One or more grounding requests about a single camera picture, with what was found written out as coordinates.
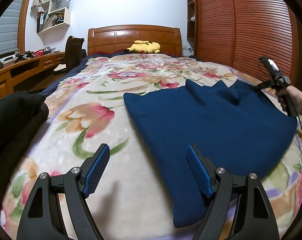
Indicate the white wall shelf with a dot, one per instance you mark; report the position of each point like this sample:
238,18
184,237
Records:
58,10

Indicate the silver container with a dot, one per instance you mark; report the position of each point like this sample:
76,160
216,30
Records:
49,50

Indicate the leaning books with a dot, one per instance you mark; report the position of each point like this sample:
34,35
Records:
54,21

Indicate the dark wooden chair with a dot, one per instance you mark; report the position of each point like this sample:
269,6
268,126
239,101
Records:
74,52

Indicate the row of binders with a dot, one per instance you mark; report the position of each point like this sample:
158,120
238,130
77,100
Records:
41,22

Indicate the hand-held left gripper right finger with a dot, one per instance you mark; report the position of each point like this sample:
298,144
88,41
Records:
198,170

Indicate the red basket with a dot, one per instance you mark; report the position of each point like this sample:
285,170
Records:
39,53

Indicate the person's right hand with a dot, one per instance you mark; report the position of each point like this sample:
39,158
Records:
297,100

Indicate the dark blue suit jacket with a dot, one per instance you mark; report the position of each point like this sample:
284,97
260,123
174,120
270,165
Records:
191,125

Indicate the grey window blind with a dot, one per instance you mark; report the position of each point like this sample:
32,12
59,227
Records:
6,35

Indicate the floral blanket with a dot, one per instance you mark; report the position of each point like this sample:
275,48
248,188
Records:
91,130

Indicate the wooden bed headboard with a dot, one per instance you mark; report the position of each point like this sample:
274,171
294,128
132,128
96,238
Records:
108,40

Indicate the black device on desk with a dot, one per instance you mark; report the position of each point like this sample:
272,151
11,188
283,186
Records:
24,55

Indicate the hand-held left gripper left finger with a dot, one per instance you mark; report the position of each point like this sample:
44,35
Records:
98,170

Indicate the wooden desk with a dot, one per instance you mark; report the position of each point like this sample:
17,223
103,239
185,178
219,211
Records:
23,67

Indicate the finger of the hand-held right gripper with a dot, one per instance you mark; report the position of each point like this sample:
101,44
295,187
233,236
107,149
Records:
266,85

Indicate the black cloth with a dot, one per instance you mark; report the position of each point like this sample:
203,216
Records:
13,110

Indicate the pale paper shopping bag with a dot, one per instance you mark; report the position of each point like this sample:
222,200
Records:
59,3

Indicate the wall socket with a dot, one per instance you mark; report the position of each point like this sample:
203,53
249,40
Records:
186,47

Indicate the wooden slatted wardrobe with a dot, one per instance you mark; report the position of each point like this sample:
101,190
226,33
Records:
246,30

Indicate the yellow plush toy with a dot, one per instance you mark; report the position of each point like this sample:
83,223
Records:
146,47

